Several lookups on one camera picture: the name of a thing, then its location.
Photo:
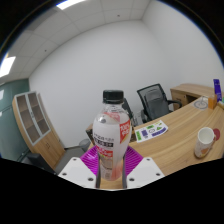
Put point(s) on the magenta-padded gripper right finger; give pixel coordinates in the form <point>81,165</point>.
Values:
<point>145,171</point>

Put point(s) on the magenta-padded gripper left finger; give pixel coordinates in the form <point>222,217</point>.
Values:
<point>76,170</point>

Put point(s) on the clear bottle with black cap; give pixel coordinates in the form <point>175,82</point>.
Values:
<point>111,133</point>

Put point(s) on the grey trash bin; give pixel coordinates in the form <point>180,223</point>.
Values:
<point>84,145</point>

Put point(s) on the black armchair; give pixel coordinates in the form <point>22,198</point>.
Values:
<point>40,163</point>

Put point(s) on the printed paper leaflet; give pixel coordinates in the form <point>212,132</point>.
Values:
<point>151,131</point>

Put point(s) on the wooden shelf cabinet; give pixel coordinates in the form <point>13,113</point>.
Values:
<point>40,133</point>

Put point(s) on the white printed cup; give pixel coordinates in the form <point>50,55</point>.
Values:
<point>204,143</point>

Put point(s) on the black mesh office chair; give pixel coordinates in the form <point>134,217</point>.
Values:
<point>155,101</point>

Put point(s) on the flat round red coaster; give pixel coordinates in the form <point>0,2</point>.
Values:
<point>217,134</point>

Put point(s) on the wooden side desk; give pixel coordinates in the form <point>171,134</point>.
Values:
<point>190,93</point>

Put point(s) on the purple box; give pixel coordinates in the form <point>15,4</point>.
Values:
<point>217,90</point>

